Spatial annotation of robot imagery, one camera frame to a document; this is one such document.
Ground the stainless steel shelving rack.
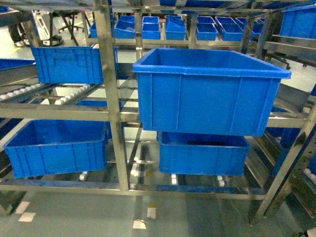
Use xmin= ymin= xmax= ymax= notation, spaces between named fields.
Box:
xmin=0 ymin=0 xmax=316 ymax=223

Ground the blue crate lower centre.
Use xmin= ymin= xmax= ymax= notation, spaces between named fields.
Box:
xmin=157 ymin=132 xmax=250 ymax=176

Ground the large blue crate centre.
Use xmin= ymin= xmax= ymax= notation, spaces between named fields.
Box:
xmin=132 ymin=48 xmax=291 ymax=136

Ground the small blue bin back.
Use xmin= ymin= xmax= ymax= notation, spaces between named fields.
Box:
xmin=215 ymin=16 xmax=243 ymax=41
xmin=196 ymin=16 xmax=218 ymax=41
xmin=165 ymin=16 xmax=186 ymax=40
xmin=115 ymin=15 xmax=135 ymax=39
xmin=142 ymin=16 xmax=160 ymax=40

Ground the blue crate upper left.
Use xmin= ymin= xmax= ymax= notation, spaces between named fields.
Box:
xmin=31 ymin=46 xmax=104 ymax=84

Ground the blue crate lower left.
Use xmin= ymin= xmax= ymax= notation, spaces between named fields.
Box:
xmin=3 ymin=119 xmax=109 ymax=178

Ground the blue crate far right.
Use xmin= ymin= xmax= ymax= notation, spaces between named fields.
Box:
xmin=279 ymin=5 xmax=316 ymax=39

